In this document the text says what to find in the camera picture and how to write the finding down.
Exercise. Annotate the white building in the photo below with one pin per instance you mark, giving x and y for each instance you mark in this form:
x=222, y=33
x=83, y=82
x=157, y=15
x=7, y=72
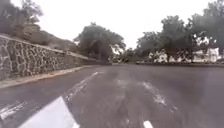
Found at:
x=206, y=56

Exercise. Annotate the broad round tree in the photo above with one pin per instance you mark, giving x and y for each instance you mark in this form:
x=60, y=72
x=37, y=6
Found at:
x=98, y=41

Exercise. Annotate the row of trees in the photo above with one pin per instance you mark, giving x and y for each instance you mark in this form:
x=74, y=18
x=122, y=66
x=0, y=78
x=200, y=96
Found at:
x=176, y=36

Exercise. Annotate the trees behind stone wall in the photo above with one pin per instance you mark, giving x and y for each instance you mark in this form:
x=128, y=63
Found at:
x=13, y=16

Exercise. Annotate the low kerb wall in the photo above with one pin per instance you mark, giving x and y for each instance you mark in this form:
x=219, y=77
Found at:
x=180, y=63

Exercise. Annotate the rough stone wall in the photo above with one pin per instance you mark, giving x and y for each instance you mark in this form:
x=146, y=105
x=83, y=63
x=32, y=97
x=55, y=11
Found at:
x=33, y=58

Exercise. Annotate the grey asphalt road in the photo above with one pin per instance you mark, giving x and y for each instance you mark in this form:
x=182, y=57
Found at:
x=116, y=96

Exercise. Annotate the robot's own part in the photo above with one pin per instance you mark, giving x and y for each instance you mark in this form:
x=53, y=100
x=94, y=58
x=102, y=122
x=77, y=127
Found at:
x=76, y=126
x=147, y=124

